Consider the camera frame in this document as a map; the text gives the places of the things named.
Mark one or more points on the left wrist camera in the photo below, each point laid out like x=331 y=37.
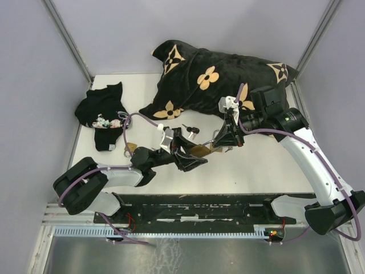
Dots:
x=166 y=140

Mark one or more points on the black floral pillow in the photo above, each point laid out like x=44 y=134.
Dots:
x=197 y=78

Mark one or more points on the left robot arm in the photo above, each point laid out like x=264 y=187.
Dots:
x=82 y=187

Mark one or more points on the black printed garment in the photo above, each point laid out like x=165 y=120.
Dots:
x=103 y=111

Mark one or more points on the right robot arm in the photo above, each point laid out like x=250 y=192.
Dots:
x=335 y=201

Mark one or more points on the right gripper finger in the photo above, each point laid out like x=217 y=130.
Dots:
x=227 y=126
x=224 y=140

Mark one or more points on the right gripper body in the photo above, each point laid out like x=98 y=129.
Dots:
x=235 y=129

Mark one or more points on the black-headed keys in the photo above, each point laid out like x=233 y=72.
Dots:
x=193 y=131

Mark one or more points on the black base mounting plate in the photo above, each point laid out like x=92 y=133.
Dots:
x=224 y=213

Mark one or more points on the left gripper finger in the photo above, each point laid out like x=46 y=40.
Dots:
x=191 y=162
x=183 y=144

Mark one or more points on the medium brass padlock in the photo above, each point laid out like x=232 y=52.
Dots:
x=129 y=149

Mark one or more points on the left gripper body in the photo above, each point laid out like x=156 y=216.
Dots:
x=180 y=161

